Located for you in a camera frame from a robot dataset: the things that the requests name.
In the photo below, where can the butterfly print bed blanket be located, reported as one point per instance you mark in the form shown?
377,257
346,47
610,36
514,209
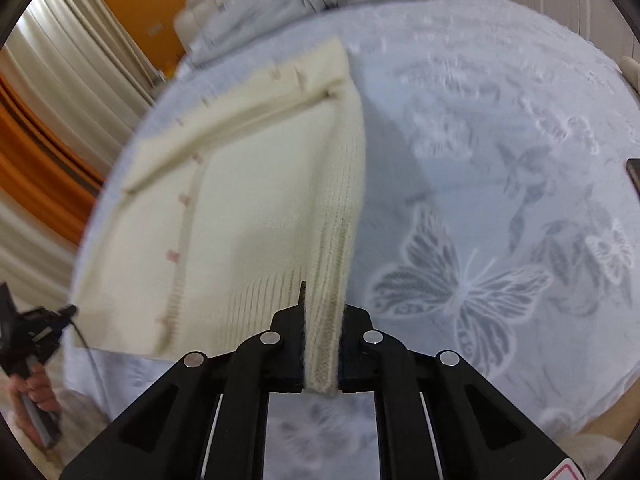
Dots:
475,200

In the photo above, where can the person's left hand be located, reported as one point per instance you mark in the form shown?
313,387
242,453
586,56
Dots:
37,395

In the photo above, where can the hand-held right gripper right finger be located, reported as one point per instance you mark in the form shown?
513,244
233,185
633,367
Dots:
350,345

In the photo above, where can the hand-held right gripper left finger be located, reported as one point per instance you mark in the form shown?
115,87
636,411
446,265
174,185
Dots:
295,345

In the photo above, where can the cream knitted cardigan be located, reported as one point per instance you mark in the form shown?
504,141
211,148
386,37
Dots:
240,210

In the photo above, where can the dark flat phone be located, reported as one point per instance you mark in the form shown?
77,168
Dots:
634,172

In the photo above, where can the cream striped curtain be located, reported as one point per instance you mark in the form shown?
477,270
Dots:
55,110

